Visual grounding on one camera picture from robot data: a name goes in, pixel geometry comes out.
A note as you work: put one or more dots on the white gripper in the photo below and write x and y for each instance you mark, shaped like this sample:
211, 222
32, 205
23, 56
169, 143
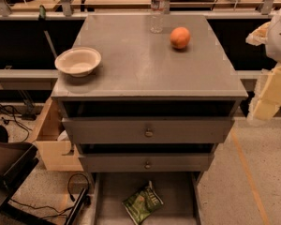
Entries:
279, 39

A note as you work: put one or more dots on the green jalapeno chip bag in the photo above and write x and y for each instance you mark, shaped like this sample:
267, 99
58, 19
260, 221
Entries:
141, 204

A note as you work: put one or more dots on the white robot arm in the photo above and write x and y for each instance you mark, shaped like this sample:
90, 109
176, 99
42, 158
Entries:
273, 46

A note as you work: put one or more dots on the grey drawer cabinet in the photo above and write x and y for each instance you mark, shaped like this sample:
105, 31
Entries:
142, 76

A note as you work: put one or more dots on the grey middle drawer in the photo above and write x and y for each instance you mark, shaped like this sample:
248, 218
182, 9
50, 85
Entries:
141, 163

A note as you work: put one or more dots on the grey drawer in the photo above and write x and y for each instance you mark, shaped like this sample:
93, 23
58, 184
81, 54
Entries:
141, 163
133, 130
177, 190

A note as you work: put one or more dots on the grey bottom drawer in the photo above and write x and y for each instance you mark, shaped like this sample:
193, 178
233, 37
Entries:
177, 190

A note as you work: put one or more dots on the grey top drawer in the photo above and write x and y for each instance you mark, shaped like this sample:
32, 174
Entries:
133, 130

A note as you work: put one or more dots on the orange fruit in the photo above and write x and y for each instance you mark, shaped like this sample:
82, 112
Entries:
179, 38

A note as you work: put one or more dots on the clear plastic water bottle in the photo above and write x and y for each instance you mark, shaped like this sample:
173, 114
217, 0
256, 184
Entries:
157, 11

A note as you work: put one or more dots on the white paper bowl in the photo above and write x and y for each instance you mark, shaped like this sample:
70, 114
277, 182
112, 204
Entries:
78, 62

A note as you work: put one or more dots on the light wooden box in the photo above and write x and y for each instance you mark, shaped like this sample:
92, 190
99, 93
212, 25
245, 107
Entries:
55, 149

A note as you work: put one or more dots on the green handled tool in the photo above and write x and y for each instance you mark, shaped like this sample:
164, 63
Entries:
43, 23

